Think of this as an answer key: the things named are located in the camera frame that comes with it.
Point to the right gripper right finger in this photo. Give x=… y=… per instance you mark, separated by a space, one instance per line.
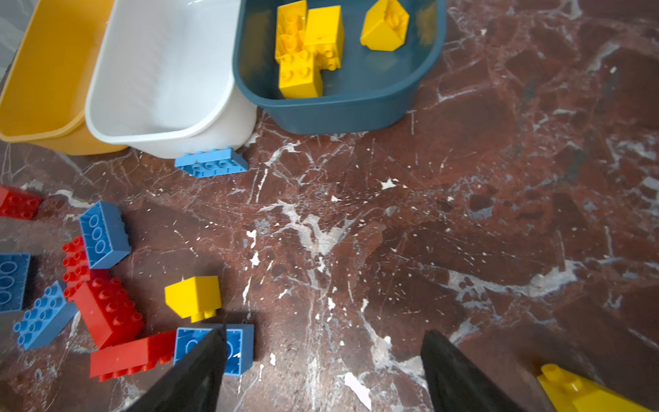
x=455 y=383

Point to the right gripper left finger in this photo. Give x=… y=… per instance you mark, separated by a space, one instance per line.
x=194 y=383

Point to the small yellow brick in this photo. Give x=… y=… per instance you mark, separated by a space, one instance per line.
x=197 y=298

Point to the blue brick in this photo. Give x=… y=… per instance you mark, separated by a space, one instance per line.
x=14 y=270
x=104 y=235
x=48 y=317
x=212 y=163
x=240 y=338

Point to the yellow sloped brick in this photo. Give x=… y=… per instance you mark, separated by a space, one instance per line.
x=385 y=27

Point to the yellow long brick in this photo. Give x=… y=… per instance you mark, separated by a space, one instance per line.
x=290 y=29

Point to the red brick lower middle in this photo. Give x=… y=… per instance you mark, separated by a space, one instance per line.
x=133 y=357

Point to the red brick upper left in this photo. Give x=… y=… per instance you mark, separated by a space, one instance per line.
x=77 y=267

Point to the blue brick by white bin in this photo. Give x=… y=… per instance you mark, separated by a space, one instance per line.
x=212 y=163

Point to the small red brick left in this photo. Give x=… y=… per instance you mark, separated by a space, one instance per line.
x=19 y=204

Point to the white plastic bin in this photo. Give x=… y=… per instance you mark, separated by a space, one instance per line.
x=164 y=82

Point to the teal plastic bin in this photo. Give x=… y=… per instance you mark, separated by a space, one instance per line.
x=372 y=90

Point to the yellow plastic bin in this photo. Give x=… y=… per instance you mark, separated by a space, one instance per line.
x=43 y=99

